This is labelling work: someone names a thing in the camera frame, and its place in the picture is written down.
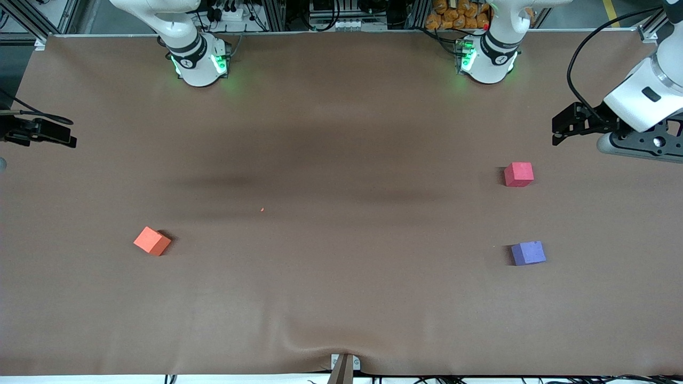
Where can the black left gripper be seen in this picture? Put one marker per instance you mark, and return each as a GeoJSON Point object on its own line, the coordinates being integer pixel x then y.
{"type": "Point", "coordinates": [598, 121]}

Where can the aluminium frame profile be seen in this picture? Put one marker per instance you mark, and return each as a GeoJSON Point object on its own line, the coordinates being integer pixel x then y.
{"type": "Point", "coordinates": [32, 16]}
{"type": "Point", "coordinates": [273, 15]}
{"type": "Point", "coordinates": [653, 26]}

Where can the white power strip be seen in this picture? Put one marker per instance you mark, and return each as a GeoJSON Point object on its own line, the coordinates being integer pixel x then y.
{"type": "Point", "coordinates": [227, 13]}

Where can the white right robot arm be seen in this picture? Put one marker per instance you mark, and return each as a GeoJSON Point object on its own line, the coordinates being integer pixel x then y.
{"type": "Point", "coordinates": [195, 66]}

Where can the bag of orange snacks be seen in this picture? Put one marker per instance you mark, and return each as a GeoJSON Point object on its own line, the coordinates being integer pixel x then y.
{"type": "Point", "coordinates": [453, 16]}

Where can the large table cover mat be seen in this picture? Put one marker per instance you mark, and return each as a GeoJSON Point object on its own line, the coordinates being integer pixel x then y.
{"type": "Point", "coordinates": [341, 298]}

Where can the red foam block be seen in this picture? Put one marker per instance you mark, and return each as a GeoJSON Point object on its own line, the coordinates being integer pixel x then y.
{"type": "Point", "coordinates": [518, 174]}

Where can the metal table edge clamp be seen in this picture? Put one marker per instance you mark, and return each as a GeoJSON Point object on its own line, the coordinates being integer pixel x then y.
{"type": "Point", "coordinates": [344, 368]}

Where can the white terminal block row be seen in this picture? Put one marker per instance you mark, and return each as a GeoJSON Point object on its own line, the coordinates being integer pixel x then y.
{"type": "Point", "coordinates": [348, 24]}

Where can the orange foam block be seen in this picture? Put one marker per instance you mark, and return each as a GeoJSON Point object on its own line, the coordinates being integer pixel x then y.
{"type": "Point", "coordinates": [151, 241]}

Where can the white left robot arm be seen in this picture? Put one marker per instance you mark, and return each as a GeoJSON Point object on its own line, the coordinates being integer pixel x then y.
{"type": "Point", "coordinates": [493, 63]}

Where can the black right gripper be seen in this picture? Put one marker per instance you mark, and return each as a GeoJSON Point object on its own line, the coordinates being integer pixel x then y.
{"type": "Point", "coordinates": [12, 129]}

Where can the purple foam block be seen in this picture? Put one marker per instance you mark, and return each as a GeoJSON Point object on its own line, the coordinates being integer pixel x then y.
{"type": "Point", "coordinates": [528, 253]}

